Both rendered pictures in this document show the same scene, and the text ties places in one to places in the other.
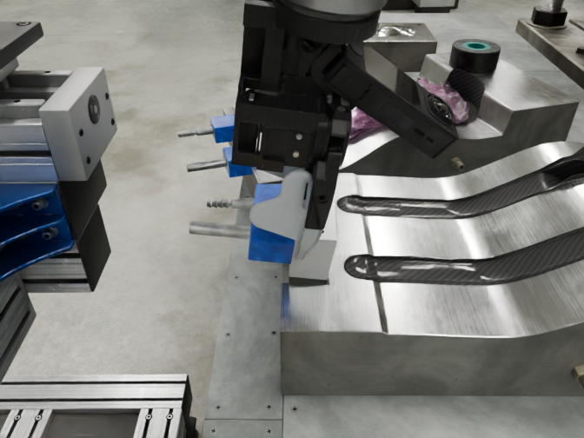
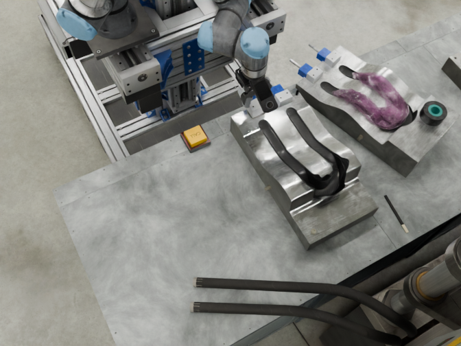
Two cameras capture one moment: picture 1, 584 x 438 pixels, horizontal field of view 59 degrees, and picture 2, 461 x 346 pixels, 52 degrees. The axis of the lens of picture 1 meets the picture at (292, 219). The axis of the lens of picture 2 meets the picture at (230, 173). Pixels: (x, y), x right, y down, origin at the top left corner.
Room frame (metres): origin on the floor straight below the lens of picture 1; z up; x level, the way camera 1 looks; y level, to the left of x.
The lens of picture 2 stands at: (-0.18, -0.76, 2.21)
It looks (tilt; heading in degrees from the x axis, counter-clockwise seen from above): 62 degrees down; 58
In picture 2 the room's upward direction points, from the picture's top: 4 degrees clockwise
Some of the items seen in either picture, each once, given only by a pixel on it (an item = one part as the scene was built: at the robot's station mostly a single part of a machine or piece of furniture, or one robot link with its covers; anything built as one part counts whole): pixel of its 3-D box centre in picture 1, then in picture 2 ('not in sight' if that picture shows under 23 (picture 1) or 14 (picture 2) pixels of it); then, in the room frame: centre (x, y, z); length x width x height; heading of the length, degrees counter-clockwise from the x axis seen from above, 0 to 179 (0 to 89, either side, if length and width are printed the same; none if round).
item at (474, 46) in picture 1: (474, 56); (433, 113); (0.89, -0.32, 0.93); 0.08 x 0.08 x 0.04
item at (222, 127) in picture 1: (219, 129); (322, 53); (0.75, 0.12, 0.86); 0.13 x 0.05 x 0.05; 107
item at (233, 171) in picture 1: (232, 161); (303, 69); (0.65, 0.08, 0.86); 0.13 x 0.05 x 0.05; 107
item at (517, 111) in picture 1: (387, 120); (373, 103); (0.78, -0.16, 0.86); 0.50 x 0.26 x 0.11; 107
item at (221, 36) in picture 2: not in sight; (221, 35); (0.28, 0.05, 1.24); 0.11 x 0.11 x 0.08; 43
